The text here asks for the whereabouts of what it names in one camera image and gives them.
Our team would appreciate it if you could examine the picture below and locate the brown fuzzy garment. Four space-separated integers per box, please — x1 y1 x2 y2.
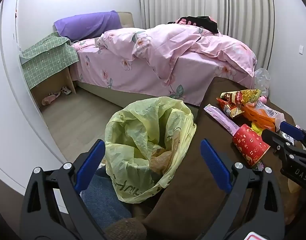
104 217 147 240

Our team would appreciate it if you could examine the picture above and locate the clear plastic bag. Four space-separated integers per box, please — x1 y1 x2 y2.
253 67 271 98

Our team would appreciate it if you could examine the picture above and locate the green checked cloth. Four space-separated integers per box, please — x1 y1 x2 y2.
21 32 79 90

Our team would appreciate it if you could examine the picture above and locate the orange snack bag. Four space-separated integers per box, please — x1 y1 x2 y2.
241 102 286 132

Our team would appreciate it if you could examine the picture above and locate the red and gold snack bag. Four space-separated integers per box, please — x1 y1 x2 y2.
220 89 262 105

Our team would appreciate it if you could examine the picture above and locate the pink floral bed sheet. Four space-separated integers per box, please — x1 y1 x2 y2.
71 39 256 107

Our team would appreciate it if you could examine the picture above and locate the pink slipper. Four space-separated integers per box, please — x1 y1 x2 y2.
41 91 61 105

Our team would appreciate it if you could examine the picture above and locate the purple pillow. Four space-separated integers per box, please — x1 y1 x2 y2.
54 11 122 40

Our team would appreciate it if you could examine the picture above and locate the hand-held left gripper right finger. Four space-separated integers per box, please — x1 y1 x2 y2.
200 139 286 240

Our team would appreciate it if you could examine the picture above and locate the brown tablecloth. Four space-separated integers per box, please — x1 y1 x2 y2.
133 76 306 240

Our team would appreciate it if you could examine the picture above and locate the person's blue jeans leg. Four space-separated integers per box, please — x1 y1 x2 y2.
82 167 133 232

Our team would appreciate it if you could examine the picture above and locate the yellow plastic trash bag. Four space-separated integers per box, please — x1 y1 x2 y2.
104 96 197 204

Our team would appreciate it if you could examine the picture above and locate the red foil snack wrapper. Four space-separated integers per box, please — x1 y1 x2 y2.
216 97 244 118

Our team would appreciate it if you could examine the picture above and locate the beige upholstered bed frame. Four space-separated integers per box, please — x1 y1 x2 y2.
77 11 201 110

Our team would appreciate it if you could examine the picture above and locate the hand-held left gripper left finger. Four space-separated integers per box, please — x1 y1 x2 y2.
19 139 111 240

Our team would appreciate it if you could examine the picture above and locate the black and pink garment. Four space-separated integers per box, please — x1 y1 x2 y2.
167 16 220 34

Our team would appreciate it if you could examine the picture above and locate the yellow snack wrapper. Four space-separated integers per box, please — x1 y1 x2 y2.
250 122 264 137

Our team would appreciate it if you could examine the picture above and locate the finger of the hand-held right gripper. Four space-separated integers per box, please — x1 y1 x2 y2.
279 121 306 153
261 129 303 161

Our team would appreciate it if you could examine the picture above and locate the pale pink long wrapper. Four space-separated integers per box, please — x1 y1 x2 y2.
204 104 241 134

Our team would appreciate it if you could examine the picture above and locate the red paper cup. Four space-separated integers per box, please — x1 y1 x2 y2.
231 124 271 168

